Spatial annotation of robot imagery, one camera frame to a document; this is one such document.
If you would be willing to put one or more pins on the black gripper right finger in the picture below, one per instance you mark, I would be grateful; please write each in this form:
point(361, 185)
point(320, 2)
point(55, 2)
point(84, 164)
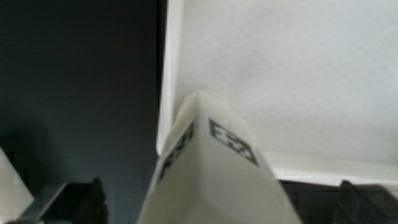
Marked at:
point(366, 204)

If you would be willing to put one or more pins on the white desk leg with tag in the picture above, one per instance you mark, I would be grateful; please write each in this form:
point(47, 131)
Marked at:
point(214, 186)

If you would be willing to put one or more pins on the white desk top tray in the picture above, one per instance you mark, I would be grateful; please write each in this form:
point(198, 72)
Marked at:
point(297, 58)

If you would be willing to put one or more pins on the white front fence bar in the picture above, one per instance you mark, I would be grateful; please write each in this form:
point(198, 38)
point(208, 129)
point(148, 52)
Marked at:
point(15, 194)

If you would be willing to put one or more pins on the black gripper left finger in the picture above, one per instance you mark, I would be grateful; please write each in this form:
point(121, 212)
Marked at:
point(70, 204)

